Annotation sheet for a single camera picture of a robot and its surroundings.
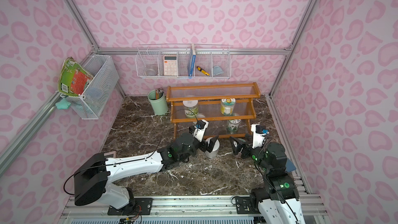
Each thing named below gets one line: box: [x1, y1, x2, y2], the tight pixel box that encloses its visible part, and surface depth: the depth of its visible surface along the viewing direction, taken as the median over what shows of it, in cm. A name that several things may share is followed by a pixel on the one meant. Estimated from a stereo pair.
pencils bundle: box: [154, 87, 164, 100], surface depth 102 cm
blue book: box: [187, 43, 196, 79], surface depth 90 cm
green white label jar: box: [226, 119, 241, 132], surface depth 95 cm
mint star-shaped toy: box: [55, 97, 71, 110], surface depth 64 cm
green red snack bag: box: [57, 56, 94, 97], surface depth 73 cm
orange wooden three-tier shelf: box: [166, 82, 261, 139], surface depth 88 cm
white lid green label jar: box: [182, 99, 199, 119], surface depth 85 cm
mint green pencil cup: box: [147, 89, 169, 116], surface depth 106 cm
